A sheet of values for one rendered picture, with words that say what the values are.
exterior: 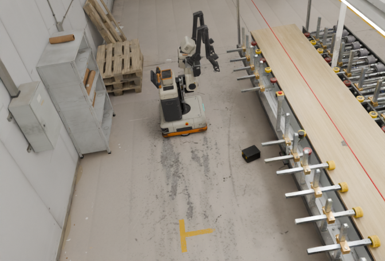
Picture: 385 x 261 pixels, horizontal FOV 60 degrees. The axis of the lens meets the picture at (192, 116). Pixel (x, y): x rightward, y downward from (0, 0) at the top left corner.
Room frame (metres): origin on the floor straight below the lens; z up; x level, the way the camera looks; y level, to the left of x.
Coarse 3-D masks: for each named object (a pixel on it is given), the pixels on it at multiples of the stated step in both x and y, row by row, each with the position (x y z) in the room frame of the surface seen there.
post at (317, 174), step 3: (315, 171) 1.72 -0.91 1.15; (318, 171) 1.71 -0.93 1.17; (315, 174) 1.71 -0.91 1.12; (318, 174) 1.70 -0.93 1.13; (315, 177) 1.70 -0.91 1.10; (318, 177) 1.70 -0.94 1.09; (315, 180) 1.70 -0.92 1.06; (318, 180) 1.70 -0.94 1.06; (315, 183) 1.70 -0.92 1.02; (318, 183) 1.70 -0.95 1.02; (315, 186) 1.70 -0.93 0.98; (312, 195) 1.70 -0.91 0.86; (312, 198) 1.70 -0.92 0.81; (315, 198) 1.70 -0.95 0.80; (309, 201) 1.73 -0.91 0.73; (312, 201) 1.70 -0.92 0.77; (312, 204) 1.70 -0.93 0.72
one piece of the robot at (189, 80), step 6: (180, 54) 3.82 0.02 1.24; (186, 54) 3.81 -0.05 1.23; (180, 60) 3.79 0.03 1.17; (180, 66) 3.85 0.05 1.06; (186, 72) 3.86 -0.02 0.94; (192, 72) 3.91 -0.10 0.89; (186, 78) 3.82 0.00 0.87; (192, 78) 3.82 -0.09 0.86; (186, 84) 3.82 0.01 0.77; (192, 84) 3.82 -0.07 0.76; (192, 90) 3.82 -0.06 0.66
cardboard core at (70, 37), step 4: (60, 36) 4.08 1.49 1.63; (64, 36) 4.07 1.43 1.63; (68, 36) 4.06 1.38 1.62; (72, 36) 4.05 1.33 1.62; (52, 40) 4.05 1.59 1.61; (56, 40) 4.05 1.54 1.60; (60, 40) 4.04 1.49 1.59; (64, 40) 4.04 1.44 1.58; (68, 40) 4.05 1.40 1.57; (72, 40) 4.05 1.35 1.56
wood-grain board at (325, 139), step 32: (256, 32) 4.74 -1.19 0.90; (288, 32) 4.57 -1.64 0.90; (288, 64) 3.71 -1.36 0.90; (320, 64) 3.59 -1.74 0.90; (288, 96) 3.04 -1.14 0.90; (320, 96) 2.95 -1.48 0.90; (352, 96) 2.86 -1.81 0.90; (320, 128) 2.44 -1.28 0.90; (352, 128) 2.37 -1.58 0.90; (320, 160) 2.04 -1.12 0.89; (352, 160) 1.97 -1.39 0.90; (384, 160) 1.91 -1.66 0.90; (352, 192) 1.64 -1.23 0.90; (384, 192) 1.59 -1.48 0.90; (384, 224) 1.31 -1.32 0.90; (384, 256) 1.07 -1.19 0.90
